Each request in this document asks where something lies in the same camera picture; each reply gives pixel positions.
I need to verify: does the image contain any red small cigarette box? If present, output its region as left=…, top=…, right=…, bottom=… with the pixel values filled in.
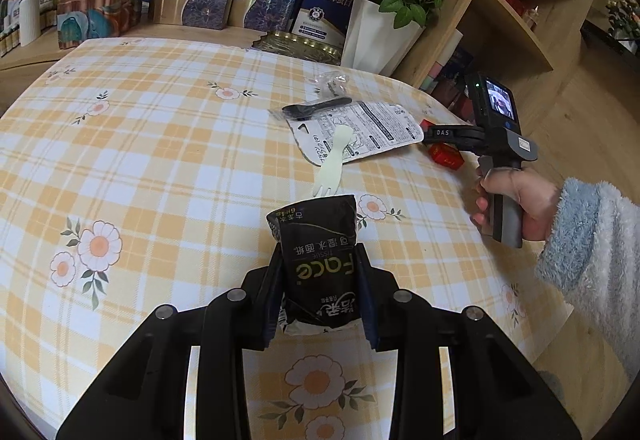
left=423, top=141, right=464, bottom=170

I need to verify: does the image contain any black Face tissue pack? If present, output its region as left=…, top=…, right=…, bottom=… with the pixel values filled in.
left=267, top=194, right=360, bottom=336

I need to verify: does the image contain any person's right hand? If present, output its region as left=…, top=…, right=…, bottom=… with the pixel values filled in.
left=472, top=168, right=560, bottom=242

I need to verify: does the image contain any black white printed pouch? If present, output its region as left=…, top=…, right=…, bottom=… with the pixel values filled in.
left=288, top=101, right=424, bottom=166

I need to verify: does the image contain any wooden shelf unit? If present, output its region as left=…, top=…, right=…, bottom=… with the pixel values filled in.
left=393, top=0, right=591, bottom=100

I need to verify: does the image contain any fluffy grey right sleeve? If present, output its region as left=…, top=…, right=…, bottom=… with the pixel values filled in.
left=536, top=179, right=639, bottom=378

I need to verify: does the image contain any white flower vase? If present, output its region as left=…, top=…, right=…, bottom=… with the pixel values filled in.
left=341, top=0, right=424, bottom=76

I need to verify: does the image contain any white plastic fork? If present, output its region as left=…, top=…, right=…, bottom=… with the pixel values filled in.
left=311, top=125, right=354, bottom=197

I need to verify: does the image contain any black plastic spoon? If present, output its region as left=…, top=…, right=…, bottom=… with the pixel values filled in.
left=281, top=96, right=352, bottom=120

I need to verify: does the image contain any blue white milk box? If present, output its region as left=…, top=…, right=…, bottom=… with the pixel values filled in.
left=292, top=0, right=354, bottom=49

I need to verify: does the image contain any yellow plaid floral tablecloth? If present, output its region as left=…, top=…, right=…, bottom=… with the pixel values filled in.
left=1, top=38, right=570, bottom=437

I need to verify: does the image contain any teal striped gift box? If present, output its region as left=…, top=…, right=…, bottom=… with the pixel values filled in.
left=56, top=0, right=142, bottom=50

